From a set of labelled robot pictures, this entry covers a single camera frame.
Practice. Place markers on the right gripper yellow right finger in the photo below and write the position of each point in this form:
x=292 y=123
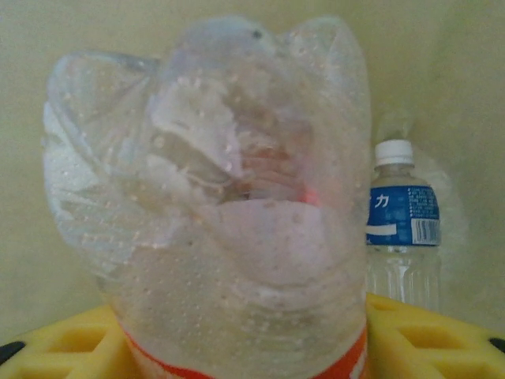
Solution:
x=434 y=347

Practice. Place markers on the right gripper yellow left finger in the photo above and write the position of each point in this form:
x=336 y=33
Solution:
x=59 y=351

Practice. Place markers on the dark blue label clear bottle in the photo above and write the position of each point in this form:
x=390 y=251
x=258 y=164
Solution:
x=402 y=213

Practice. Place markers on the orange label clear soda bottle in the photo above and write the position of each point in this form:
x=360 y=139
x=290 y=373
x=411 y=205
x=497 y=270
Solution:
x=236 y=276

